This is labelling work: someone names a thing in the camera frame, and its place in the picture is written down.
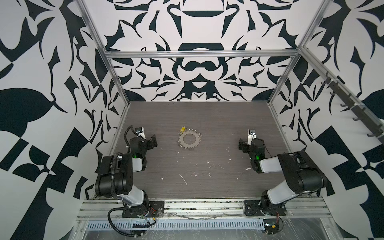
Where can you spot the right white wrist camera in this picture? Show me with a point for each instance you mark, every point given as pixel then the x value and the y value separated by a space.
pixel 251 136

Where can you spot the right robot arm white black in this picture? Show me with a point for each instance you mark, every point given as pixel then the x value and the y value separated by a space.
pixel 301 176

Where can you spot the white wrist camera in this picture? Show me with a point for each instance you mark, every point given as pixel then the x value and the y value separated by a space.
pixel 140 132
pixel 251 136

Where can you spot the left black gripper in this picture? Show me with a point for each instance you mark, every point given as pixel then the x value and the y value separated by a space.
pixel 150 142

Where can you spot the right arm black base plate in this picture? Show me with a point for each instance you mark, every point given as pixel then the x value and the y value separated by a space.
pixel 263 208

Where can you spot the small circuit board with wires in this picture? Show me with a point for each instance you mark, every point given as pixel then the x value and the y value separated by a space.
pixel 274 227

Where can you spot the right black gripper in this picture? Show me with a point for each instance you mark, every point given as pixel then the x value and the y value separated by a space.
pixel 245 145

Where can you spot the metal disc with key rings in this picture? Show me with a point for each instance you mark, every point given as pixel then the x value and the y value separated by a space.
pixel 189 139

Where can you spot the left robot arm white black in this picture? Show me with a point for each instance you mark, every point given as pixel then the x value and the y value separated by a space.
pixel 115 175

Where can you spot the white slotted cable duct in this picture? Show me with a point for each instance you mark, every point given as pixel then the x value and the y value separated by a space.
pixel 212 224

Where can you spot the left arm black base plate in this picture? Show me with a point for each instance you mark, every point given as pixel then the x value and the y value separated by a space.
pixel 150 210

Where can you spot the black wall hook rack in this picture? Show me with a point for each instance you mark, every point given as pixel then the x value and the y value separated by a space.
pixel 361 111

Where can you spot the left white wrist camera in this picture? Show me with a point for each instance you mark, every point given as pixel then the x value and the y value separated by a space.
pixel 140 132

